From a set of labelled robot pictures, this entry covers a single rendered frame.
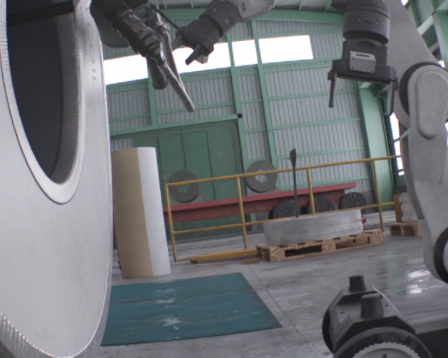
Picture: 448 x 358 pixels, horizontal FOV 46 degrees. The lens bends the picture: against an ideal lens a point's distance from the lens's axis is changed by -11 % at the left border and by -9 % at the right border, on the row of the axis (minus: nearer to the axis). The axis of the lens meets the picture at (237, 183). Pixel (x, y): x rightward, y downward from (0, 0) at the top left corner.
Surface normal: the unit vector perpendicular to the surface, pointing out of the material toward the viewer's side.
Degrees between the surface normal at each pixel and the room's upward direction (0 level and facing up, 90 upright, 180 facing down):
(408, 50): 90
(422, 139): 114
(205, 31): 65
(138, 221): 90
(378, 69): 90
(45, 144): 55
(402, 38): 90
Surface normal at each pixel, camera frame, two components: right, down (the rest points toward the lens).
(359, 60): -0.15, 0.45
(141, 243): 0.13, -0.08
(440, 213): -0.13, -0.05
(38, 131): -0.03, -0.48
